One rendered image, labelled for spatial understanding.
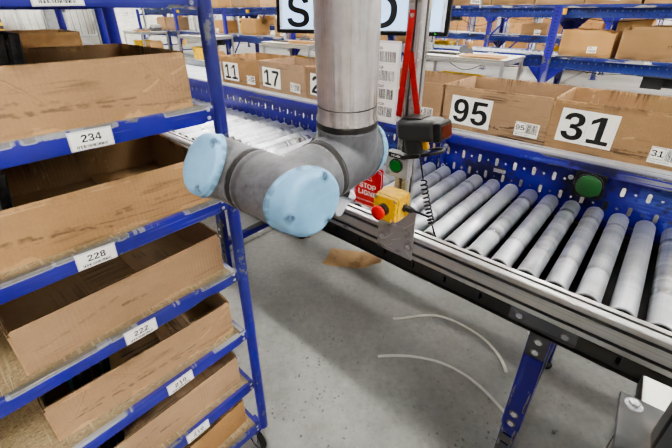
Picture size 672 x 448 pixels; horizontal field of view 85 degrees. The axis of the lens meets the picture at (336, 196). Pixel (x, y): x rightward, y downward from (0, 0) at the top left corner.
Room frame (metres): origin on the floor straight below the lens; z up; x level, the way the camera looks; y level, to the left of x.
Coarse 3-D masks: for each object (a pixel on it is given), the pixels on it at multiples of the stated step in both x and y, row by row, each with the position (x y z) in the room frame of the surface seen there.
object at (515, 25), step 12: (456, 24) 14.70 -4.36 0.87; (468, 24) 14.38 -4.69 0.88; (480, 24) 13.97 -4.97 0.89; (492, 24) 13.84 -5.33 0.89; (516, 24) 13.25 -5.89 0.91; (588, 24) 11.73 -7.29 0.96; (600, 24) 11.54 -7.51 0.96; (660, 24) 11.03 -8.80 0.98; (516, 48) 13.16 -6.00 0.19; (528, 48) 12.88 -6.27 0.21; (540, 48) 12.56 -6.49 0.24
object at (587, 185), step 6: (582, 180) 1.07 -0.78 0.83; (588, 180) 1.06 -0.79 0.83; (594, 180) 1.05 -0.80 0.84; (576, 186) 1.07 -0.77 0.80; (582, 186) 1.06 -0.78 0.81; (588, 186) 1.05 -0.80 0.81; (594, 186) 1.04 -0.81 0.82; (600, 186) 1.03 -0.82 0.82; (582, 192) 1.06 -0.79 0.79; (588, 192) 1.05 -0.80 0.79; (594, 192) 1.04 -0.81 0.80
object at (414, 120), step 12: (408, 120) 0.84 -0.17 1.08; (420, 120) 0.82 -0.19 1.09; (432, 120) 0.81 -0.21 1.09; (444, 120) 0.81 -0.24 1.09; (408, 132) 0.83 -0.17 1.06; (420, 132) 0.81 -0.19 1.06; (432, 132) 0.79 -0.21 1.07; (444, 132) 0.79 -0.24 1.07; (408, 144) 0.84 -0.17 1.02; (420, 144) 0.83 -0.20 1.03; (408, 156) 0.84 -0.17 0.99; (420, 156) 0.82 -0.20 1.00
